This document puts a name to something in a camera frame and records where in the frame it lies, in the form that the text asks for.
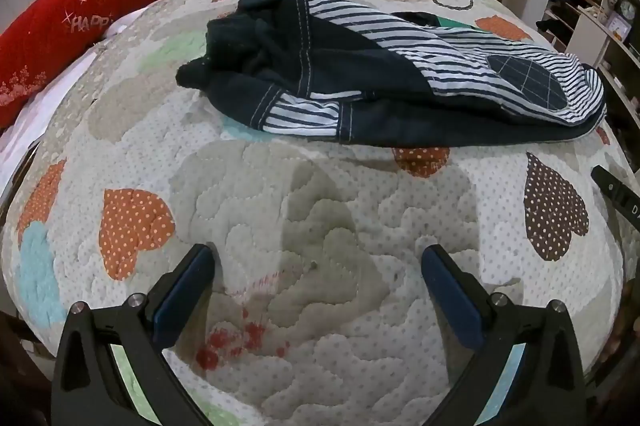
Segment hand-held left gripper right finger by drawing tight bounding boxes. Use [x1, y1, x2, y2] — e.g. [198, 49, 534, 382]
[421, 244, 587, 426]

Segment beige media cabinet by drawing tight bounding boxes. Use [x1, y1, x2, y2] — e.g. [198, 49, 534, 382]
[575, 6, 640, 157]

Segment white bed sheet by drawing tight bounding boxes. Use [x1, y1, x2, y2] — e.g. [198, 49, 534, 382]
[0, 70, 101, 197]

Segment long red pillow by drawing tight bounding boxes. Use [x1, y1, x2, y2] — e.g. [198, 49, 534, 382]
[0, 0, 251, 129]

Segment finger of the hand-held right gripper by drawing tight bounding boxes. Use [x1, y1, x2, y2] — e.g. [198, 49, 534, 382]
[591, 166, 640, 229]

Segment dark mantel clock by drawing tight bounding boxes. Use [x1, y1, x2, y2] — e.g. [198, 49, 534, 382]
[616, 0, 640, 24]

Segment navy striped pants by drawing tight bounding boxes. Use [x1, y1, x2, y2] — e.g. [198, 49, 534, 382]
[175, 0, 607, 148]

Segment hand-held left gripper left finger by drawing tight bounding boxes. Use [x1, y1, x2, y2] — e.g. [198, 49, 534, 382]
[51, 243, 217, 426]

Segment purple desk clock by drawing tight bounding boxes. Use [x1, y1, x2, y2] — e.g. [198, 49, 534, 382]
[607, 13, 632, 41]

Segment heart pattern quilt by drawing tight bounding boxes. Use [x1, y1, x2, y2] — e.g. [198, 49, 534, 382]
[0, 0, 636, 426]

